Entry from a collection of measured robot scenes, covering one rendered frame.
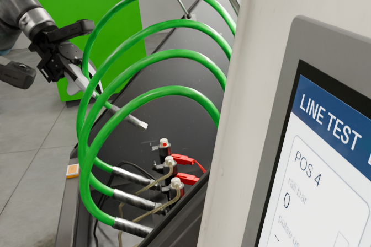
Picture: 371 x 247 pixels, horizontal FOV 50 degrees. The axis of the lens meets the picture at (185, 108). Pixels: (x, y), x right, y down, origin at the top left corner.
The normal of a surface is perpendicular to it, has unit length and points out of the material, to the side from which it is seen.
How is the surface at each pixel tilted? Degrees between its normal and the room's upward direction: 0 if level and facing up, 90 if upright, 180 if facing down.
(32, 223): 0
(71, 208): 0
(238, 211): 76
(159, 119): 90
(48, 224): 0
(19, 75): 86
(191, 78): 90
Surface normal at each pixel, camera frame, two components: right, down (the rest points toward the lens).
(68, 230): -0.10, -0.92
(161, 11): 0.05, 0.38
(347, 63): -0.97, -0.06
